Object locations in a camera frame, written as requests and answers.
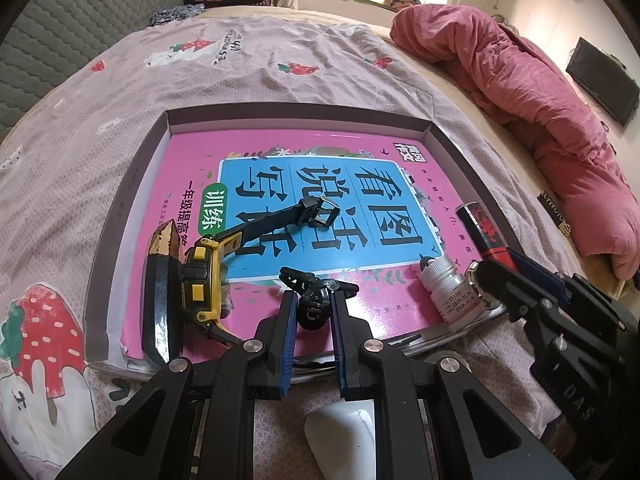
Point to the pink blue book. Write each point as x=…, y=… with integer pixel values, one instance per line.
x=350, y=305

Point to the black pencil-shaped case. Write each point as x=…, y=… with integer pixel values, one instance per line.
x=160, y=300

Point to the small black clip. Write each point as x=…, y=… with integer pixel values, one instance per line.
x=312, y=305

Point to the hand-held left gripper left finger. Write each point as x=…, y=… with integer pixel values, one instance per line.
x=286, y=340

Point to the shallow grey cardboard box tray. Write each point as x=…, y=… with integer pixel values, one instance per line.
x=125, y=210

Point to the white pill bottle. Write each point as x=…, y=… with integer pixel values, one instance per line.
x=450, y=295

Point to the red black tube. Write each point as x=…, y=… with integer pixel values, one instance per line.
x=485, y=230

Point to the dark patterned cloth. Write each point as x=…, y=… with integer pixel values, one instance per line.
x=175, y=14

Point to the black gold label tag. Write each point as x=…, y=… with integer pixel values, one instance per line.
x=552, y=207

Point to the white computer mouse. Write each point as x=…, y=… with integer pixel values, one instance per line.
x=330, y=435

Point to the black wall television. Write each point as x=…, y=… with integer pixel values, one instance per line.
x=605, y=82

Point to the pink quilt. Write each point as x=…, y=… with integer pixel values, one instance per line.
x=500, y=85

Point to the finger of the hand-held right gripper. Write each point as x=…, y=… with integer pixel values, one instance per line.
x=540, y=275
x=515, y=300

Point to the yellow black wristwatch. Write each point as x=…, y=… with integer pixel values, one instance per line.
x=200, y=280

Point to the grey quilted headboard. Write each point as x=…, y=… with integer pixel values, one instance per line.
x=75, y=20

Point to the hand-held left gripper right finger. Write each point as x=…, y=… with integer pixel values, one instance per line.
x=341, y=340

